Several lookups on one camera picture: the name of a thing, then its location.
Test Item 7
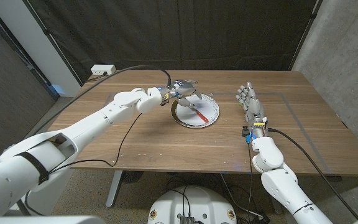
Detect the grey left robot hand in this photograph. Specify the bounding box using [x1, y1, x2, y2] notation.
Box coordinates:
[166, 78, 203, 109]

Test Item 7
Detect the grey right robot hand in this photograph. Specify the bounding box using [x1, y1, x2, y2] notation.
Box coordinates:
[235, 82, 269, 140]

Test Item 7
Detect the orange-handled knife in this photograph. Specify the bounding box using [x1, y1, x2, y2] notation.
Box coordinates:
[190, 104, 209, 124]

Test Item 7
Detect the white paper plate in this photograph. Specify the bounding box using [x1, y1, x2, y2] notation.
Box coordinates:
[175, 93, 221, 128]

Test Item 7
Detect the black curtain backdrop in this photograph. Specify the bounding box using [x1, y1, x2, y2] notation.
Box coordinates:
[23, 0, 323, 85]

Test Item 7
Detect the white power strip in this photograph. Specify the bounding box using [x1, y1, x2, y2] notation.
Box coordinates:
[90, 64, 117, 76]

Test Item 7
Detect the grey table leg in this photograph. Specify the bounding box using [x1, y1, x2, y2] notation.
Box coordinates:
[267, 192, 284, 215]
[106, 170, 123, 208]

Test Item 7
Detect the black round floor object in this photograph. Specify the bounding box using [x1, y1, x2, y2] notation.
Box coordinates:
[121, 170, 144, 184]

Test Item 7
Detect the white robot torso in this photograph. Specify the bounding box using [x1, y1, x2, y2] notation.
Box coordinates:
[147, 185, 237, 224]

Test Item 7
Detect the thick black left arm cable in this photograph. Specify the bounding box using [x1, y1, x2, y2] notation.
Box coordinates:
[31, 64, 172, 136]

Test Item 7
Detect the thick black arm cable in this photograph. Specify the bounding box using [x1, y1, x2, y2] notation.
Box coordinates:
[267, 127, 358, 220]
[31, 64, 172, 136]

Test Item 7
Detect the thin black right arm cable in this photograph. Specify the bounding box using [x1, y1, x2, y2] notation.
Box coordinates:
[247, 142, 253, 215]

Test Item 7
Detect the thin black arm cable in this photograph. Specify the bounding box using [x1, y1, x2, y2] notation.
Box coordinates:
[47, 113, 142, 175]
[247, 142, 253, 215]

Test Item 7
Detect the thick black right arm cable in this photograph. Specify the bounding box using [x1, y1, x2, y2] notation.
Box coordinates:
[267, 127, 358, 220]

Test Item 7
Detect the black power strip cord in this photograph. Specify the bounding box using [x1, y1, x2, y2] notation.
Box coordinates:
[87, 72, 108, 83]

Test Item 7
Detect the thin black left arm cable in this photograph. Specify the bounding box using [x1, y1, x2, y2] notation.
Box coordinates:
[47, 113, 142, 175]

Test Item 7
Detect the black floor cable bundle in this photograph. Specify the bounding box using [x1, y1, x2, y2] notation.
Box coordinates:
[165, 173, 272, 224]

